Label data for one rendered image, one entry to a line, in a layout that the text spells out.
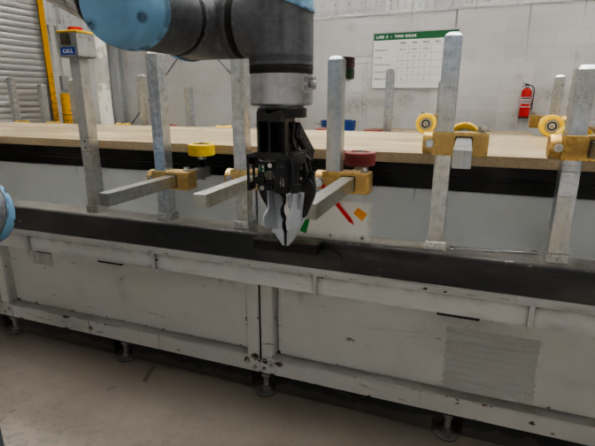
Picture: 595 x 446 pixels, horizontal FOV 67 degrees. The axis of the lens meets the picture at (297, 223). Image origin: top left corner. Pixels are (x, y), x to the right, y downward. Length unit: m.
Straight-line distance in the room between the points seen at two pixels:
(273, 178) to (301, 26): 0.20
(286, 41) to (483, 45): 7.68
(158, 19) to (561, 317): 1.01
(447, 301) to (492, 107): 7.15
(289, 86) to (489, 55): 7.67
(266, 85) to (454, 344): 1.06
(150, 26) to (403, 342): 1.19
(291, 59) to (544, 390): 1.22
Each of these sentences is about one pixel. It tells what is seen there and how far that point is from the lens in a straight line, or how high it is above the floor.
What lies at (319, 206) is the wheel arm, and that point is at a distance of 0.81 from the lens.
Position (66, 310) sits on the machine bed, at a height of 0.17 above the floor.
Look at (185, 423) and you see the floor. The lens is 1.67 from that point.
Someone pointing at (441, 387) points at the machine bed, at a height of 0.17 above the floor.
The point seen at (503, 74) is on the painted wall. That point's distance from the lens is 8.21.
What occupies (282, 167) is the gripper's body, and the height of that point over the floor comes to 0.95.
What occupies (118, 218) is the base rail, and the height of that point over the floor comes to 0.70.
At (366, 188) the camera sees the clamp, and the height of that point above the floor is 0.84.
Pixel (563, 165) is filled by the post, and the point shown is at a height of 0.91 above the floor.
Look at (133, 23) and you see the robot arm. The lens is 0.56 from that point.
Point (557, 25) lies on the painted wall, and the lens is 8.29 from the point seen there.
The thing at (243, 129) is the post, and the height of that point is 0.96.
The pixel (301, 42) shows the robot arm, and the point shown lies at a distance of 0.63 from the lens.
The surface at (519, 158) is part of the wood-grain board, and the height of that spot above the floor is 0.90.
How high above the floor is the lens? 1.04
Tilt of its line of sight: 16 degrees down
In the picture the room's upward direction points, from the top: straight up
